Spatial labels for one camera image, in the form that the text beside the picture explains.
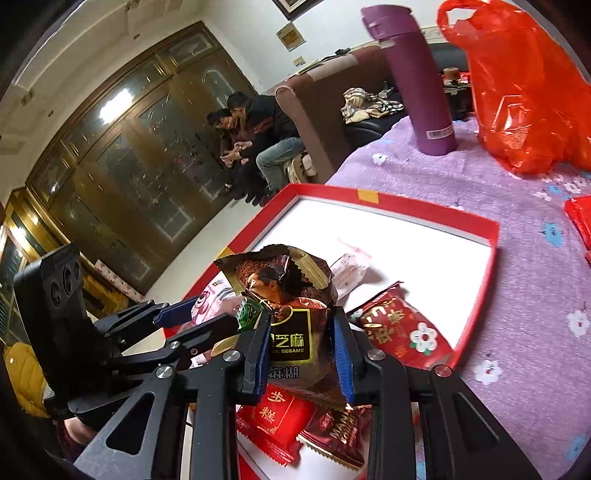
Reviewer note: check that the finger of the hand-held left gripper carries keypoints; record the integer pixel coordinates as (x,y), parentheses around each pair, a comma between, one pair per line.
(198,342)
(178,311)

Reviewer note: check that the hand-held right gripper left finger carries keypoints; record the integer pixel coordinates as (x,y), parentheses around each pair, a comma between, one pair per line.
(258,360)

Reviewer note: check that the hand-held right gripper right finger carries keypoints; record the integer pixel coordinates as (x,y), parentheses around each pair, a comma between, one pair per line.
(344,362)

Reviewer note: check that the pink and white snack packet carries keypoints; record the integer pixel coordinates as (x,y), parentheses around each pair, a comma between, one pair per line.
(217,295)

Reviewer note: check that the green snack packet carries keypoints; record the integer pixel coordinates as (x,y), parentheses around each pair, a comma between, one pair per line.
(249,316)

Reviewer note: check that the brown sesame snack packet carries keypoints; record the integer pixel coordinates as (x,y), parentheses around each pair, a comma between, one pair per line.
(295,314)

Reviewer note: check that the red flower-print snack packet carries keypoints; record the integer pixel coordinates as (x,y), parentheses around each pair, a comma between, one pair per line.
(397,332)

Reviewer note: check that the red snack packet yellow print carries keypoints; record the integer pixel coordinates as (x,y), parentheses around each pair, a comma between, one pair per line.
(272,420)

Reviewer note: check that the dark red snack packet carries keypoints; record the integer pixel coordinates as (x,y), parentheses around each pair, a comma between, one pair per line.
(332,434)

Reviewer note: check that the white pink-edged snack packet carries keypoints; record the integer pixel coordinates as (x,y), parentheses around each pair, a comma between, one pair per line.
(351,272)

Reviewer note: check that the red box with white inside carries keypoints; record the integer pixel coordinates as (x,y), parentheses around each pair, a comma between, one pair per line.
(415,258)

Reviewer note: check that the yellow cloth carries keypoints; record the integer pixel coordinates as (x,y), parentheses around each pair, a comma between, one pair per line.
(25,378)

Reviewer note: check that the wooden glass-door wardrobe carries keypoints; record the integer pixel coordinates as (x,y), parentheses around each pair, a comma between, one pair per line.
(138,152)

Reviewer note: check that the purple floral tablecloth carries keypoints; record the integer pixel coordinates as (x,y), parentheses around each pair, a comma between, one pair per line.
(531,300)

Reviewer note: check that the brown sofa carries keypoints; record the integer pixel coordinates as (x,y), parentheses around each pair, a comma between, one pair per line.
(318,120)

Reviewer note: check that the plaid cloth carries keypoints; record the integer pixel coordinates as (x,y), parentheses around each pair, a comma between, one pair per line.
(369,104)

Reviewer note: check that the plain red snack packet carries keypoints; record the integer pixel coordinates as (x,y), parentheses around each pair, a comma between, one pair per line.
(579,217)

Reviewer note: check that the purple thermos bottle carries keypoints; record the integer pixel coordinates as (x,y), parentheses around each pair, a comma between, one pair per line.
(415,83)

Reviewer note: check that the black box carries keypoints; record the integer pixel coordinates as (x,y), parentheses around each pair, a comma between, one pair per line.
(458,94)

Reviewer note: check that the orange plastic bag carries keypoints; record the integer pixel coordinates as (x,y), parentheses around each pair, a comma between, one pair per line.
(521,83)

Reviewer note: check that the yellow wall notice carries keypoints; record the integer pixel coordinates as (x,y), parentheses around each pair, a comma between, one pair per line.
(290,36)

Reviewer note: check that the framed wall picture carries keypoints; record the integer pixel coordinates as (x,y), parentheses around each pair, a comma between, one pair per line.
(293,7)

